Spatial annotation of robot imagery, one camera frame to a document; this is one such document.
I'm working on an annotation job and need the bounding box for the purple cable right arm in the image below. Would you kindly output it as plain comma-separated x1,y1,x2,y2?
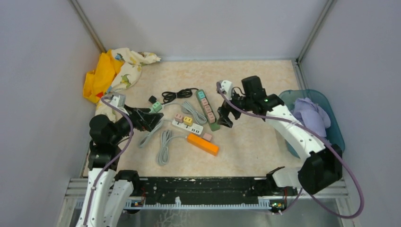
216,82,365,219

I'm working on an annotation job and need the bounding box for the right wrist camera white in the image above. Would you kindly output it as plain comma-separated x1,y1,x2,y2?
217,80,233,99

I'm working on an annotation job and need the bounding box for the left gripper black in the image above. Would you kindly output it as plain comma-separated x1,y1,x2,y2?
110,104,164,144

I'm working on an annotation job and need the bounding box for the small white green-plug strip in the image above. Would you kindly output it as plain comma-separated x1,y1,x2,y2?
150,101,163,113

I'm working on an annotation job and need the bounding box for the yellow plug adapter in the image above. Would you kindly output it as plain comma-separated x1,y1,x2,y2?
183,116,193,127

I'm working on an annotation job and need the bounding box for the purple cloth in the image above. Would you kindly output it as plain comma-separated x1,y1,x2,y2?
292,98,331,138

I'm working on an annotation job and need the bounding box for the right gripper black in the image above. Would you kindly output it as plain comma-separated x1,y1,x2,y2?
217,88,253,127

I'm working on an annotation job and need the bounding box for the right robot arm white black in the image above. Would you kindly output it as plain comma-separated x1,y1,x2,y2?
217,76,342,195

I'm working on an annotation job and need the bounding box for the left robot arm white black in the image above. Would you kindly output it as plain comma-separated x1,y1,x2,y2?
76,105,164,227

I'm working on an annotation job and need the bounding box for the grey cable of orange strip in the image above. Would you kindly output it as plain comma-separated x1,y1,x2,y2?
157,130,189,166

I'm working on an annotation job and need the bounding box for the grey cable of white strip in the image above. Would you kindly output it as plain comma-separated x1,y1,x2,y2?
138,119,173,149

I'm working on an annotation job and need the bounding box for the teal plastic bin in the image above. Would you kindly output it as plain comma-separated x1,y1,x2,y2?
279,89,345,151

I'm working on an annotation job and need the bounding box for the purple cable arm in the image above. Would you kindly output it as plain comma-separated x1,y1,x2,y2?
216,82,365,219
82,96,135,227

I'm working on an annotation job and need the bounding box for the orange power strip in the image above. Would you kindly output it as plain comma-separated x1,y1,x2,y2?
186,133,219,156

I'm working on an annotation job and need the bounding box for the green long power strip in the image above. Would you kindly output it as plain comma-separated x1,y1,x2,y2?
195,89,220,131

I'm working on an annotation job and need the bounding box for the grey coiled cable small strip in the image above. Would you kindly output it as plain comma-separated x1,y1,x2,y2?
162,101,207,125

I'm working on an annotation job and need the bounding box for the black plug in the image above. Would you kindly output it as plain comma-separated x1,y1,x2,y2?
148,96,157,104

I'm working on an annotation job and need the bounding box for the black coiled cable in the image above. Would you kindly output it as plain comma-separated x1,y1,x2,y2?
161,87,199,105

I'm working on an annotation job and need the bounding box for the white usb power strip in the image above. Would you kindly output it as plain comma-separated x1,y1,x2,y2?
172,120,204,135

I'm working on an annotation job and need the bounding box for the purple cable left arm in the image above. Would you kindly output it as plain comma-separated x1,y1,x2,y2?
82,96,135,227

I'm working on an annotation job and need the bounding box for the yellow dinosaur cloth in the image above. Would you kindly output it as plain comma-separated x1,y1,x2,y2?
83,48,161,122

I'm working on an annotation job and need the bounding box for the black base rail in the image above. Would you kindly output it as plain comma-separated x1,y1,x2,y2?
131,177,297,205

